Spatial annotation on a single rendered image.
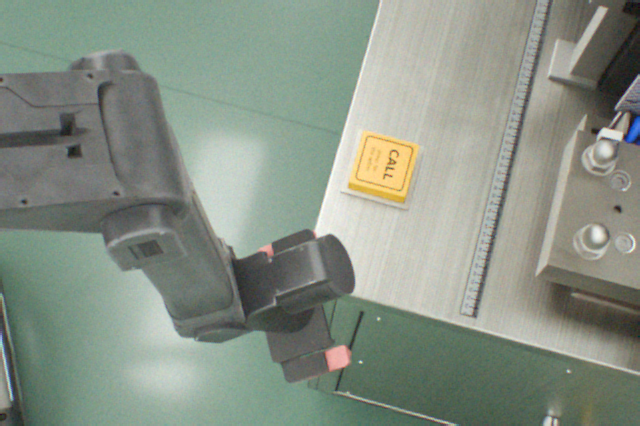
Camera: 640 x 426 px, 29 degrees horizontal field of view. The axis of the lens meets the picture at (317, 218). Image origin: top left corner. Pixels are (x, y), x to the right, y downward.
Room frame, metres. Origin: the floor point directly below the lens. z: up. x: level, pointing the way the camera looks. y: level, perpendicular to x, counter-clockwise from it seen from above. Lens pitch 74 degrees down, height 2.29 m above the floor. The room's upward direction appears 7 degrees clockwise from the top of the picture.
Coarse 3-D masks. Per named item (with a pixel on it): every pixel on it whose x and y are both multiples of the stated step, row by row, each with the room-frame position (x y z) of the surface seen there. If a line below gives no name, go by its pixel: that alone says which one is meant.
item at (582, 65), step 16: (592, 0) 0.62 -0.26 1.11; (608, 0) 0.62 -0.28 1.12; (624, 0) 0.61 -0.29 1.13; (608, 16) 0.62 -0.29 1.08; (624, 16) 0.62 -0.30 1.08; (592, 32) 0.63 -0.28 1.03; (608, 32) 0.62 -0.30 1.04; (624, 32) 0.62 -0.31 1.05; (560, 48) 0.66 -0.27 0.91; (576, 48) 0.65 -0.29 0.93; (592, 48) 0.62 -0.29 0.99; (608, 48) 0.62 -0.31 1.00; (560, 64) 0.63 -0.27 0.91; (576, 64) 0.62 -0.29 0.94; (592, 64) 0.62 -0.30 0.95; (608, 64) 0.62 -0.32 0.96; (560, 80) 0.62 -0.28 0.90; (576, 80) 0.62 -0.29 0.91; (592, 80) 0.62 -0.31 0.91
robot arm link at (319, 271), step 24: (312, 240) 0.28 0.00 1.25; (336, 240) 0.29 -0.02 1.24; (240, 264) 0.25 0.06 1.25; (264, 264) 0.25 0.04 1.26; (288, 264) 0.25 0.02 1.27; (312, 264) 0.25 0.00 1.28; (336, 264) 0.26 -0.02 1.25; (240, 288) 0.23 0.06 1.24; (264, 288) 0.23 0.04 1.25; (288, 288) 0.23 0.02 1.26; (312, 288) 0.24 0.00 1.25; (336, 288) 0.24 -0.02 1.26; (288, 312) 0.22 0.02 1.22; (216, 336) 0.19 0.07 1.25
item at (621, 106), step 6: (636, 78) 0.54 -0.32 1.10; (636, 84) 0.54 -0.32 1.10; (630, 90) 0.54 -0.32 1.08; (636, 90) 0.54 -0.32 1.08; (624, 96) 0.54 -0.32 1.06; (630, 96) 0.54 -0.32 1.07; (636, 96) 0.53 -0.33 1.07; (624, 102) 0.54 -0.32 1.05; (630, 102) 0.53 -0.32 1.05; (618, 108) 0.54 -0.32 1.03; (624, 108) 0.54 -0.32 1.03; (630, 108) 0.53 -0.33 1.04; (636, 108) 0.53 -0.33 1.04; (636, 114) 0.53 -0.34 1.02
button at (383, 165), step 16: (368, 144) 0.50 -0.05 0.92; (384, 144) 0.50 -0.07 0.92; (400, 144) 0.50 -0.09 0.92; (416, 144) 0.50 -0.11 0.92; (368, 160) 0.48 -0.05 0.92; (384, 160) 0.48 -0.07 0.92; (400, 160) 0.48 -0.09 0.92; (352, 176) 0.45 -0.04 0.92; (368, 176) 0.46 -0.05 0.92; (384, 176) 0.46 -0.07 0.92; (400, 176) 0.46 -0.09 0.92; (368, 192) 0.44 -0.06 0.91; (384, 192) 0.44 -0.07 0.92; (400, 192) 0.44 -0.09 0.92
